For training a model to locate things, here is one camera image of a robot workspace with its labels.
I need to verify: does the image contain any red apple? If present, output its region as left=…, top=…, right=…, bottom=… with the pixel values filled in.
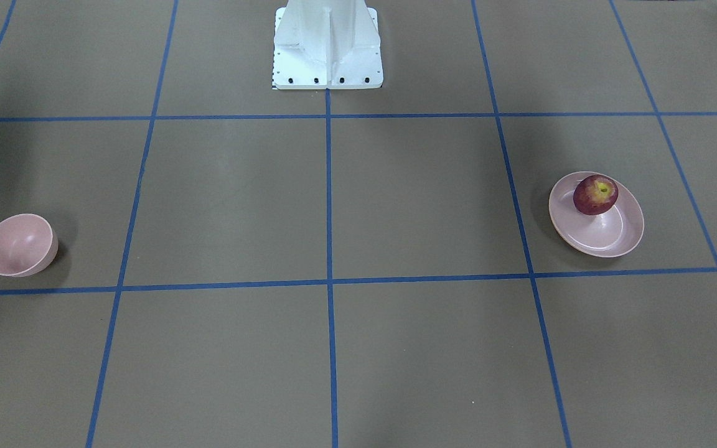
left=573, top=175, right=619, bottom=216

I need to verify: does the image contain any pink bowl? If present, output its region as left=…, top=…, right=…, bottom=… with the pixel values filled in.
left=0, top=213, right=59, bottom=278

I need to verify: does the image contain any pink plate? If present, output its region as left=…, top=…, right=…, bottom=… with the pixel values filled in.
left=548, top=171, right=645, bottom=258

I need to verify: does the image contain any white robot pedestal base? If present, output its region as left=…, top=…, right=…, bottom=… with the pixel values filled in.
left=271, top=1, right=384, bottom=90

